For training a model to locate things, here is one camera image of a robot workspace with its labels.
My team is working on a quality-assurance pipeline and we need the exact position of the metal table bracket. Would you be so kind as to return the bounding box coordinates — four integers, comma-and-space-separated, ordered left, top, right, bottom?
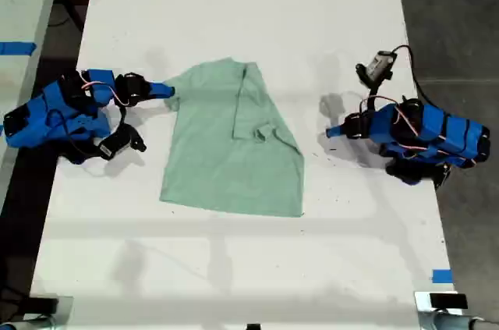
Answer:
21, 295, 75, 330
413, 290, 487, 330

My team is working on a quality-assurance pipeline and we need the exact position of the short blue tape strip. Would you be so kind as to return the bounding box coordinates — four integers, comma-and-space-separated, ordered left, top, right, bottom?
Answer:
431, 268, 454, 285

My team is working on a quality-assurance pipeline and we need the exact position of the pale green t-shirt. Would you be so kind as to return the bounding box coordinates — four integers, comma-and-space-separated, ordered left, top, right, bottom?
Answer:
159, 56, 306, 218

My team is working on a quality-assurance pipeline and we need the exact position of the pale side table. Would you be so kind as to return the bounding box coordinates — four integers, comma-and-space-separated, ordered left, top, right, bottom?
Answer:
0, 0, 65, 207

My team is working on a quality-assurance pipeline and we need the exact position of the red white servo wire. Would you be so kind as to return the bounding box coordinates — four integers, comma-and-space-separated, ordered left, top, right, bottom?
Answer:
359, 94, 425, 139
79, 79, 132, 108

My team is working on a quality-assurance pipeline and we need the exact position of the long blue tape strip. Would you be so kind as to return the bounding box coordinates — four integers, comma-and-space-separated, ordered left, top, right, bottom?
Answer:
0, 41, 37, 56

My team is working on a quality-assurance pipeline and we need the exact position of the small black box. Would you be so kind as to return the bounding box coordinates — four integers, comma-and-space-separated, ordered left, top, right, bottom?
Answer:
27, 296, 60, 316
429, 293, 469, 310

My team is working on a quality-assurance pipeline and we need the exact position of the black camera box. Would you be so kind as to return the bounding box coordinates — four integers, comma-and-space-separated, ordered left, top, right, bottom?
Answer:
97, 122, 147, 161
355, 50, 399, 84

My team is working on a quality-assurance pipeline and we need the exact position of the black camera cable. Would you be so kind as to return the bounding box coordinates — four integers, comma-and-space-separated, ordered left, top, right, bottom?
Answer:
391, 44, 429, 104

